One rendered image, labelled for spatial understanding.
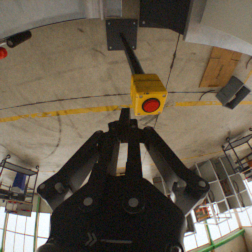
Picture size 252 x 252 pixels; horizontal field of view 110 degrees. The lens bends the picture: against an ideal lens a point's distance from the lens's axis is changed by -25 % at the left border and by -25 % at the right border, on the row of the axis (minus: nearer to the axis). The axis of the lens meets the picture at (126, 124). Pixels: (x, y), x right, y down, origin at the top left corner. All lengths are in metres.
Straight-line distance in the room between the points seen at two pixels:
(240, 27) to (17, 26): 0.45
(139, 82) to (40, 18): 0.26
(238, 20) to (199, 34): 0.15
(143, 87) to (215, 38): 0.32
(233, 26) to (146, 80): 0.24
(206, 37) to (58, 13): 0.41
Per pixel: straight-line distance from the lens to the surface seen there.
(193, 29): 0.45
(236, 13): 0.36
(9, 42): 0.46
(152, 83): 0.32
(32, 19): 0.31
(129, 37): 1.15
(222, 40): 0.53
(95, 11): 0.27
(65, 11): 0.29
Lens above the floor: 1.12
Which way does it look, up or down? 39 degrees down
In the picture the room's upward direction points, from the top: 172 degrees clockwise
